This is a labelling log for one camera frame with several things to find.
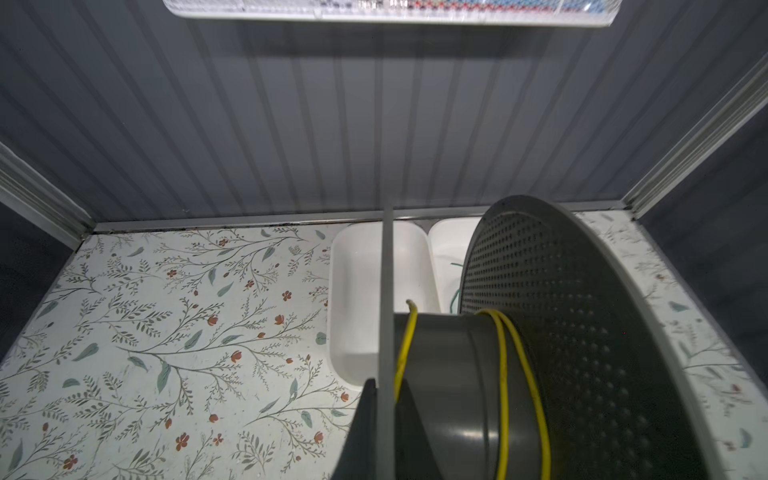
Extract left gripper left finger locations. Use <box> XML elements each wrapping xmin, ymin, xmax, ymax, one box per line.
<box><xmin>330</xmin><ymin>378</ymin><xmax>378</xmax><ymax>480</ymax></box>

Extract white tray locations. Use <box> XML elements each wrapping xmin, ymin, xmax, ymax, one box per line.
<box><xmin>327</xmin><ymin>221</ymin><xmax>440</xmax><ymax>388</ymax></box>
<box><xmin>428</xmin><ymin>217</ymin><xmax>480</xmax><ymax>314</ymax></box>

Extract grey perforated cable spool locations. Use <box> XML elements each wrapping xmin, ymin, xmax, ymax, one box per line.
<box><xmin>404</xmin><ymin>196</ymin><xmax>723</xmax><ymax>479</ymax></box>

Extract yellow cable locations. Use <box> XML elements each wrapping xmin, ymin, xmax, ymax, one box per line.
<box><xmin>392</xmin><ymin>298</ymin><xmax>553</xmax><ymax>480</ymax></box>

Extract white wire mesh basket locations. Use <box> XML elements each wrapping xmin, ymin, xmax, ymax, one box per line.
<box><xmin>164</xmin><ymin>0</ymin><xmax>622</xmax><ymax>28</ymax></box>

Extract green cable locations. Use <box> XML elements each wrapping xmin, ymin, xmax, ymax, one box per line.
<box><xmin>448</xmin><ymin>261</ymin><xmax>466</xmax><ymax>313</ymax></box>

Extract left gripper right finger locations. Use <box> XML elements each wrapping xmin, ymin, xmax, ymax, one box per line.
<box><xmin>395</xmin><ymin>380</ymin><xmax>442</xmax><ymax>480</ymax></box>

